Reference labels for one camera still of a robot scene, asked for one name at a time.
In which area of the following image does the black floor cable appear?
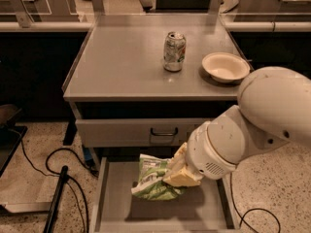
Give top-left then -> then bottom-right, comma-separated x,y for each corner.
9,127 -> 99,233
228,172 -> 282,233

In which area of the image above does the open grey middle drawer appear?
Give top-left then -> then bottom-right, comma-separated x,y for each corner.
89,158 -> 241,233

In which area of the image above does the black drawer handle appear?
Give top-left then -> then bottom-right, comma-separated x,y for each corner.
150,127 -> 179,137

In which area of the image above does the glass partition with posts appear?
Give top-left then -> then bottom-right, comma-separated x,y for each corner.
0,0 -> 311,22

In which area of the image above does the black floor cable left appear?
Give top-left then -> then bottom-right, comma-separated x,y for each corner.
9,127 -> 99,233

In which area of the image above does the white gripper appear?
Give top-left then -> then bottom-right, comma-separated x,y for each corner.
163,121 -> 236,187

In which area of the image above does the white paper bowl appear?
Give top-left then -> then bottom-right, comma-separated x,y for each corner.
202,52 -> 250,83

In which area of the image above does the black floor cable right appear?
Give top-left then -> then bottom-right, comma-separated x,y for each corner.
228,172 -> 282,233

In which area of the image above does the crushed silver soda can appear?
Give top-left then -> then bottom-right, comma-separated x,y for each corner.
163,32 -> 187,72

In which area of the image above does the black bar on floor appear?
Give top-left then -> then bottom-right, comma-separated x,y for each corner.
44,166 -> 68,233

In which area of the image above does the green jalapeno chip bag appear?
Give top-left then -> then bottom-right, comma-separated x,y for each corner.
131,154 -> 187,201

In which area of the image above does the closed grey top drawer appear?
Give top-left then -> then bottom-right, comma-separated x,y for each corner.
76,118 -> 208,148

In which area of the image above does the grey metal drawer cabinet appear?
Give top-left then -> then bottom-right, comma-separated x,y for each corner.
61,13 -> 266,233

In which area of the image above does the white horizontal rail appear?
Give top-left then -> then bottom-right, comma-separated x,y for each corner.
0,21 -> 311,32

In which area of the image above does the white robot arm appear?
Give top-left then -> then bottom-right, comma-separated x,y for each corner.
163,67 -> 311,186

